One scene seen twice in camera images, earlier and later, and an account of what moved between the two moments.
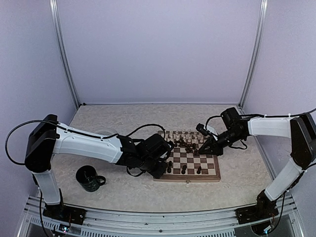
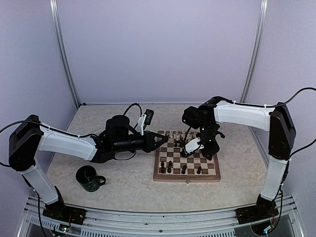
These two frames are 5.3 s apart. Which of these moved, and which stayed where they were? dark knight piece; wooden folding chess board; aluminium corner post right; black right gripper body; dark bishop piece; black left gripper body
Moved: black right gripper body; black left gripper body
Stayed: dark knight piece; wooden folding chess board; aluminium corner post right; dark bishop piece
